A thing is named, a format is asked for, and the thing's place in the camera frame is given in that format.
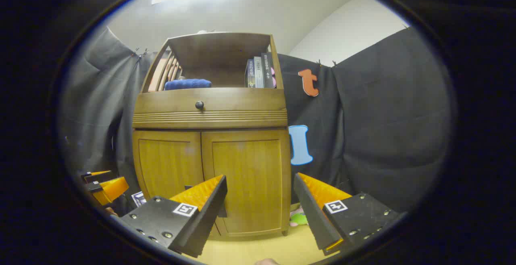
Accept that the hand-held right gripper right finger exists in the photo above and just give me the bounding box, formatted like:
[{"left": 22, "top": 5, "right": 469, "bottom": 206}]
[{"left": 293, "top": 172, "right": 399, "bottom": 256}]

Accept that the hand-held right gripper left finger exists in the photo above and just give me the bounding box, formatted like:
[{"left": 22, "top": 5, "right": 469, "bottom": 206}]
[{"left": 120, "top": 174, "right": 228, "bottom": 258}]

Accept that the wooden cabinet door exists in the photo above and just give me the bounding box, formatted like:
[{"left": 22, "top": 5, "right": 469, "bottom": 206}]
[
  {"left": 201, "top": 129, "right": 291, "bottom": 236},
  {"left": 133, "top": 130, "right": 205, "bottom": 202}
]

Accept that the wooden shoe cabinet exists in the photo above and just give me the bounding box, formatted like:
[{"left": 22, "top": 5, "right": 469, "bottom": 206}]
[{"left": 132, "top": 32, "right": 291, "bottom": 237}]

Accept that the wooden cabinet drawer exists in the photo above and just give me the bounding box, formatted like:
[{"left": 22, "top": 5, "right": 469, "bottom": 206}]
[{"left": 135, "top": 88, "right": 287, "bottom": 114}]

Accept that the pink and green plush toy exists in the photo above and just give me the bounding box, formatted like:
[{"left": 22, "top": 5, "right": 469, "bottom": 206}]
[{"left": 289, "top": 205, "right": 309, "bottom": 227}]

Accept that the black backdrop cloth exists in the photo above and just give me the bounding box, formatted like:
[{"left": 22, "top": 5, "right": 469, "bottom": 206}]
[{"left": 60, "top": 27, "right": 450, "bottom": 214}]

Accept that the blue folded towel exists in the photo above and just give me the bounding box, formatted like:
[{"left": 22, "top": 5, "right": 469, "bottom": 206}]
[{"left": 164, "top": 79, "right": 212, "bottom": 91}]

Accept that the dark blue book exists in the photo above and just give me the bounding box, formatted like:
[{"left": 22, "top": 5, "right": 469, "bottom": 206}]
[{"left": 245, "top": 58, "right": 256, "bottom": 88}]

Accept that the grey book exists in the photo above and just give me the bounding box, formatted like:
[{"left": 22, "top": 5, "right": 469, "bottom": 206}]
[{"left": 254, "top": 56, "right": 265, "bottom": 88}]

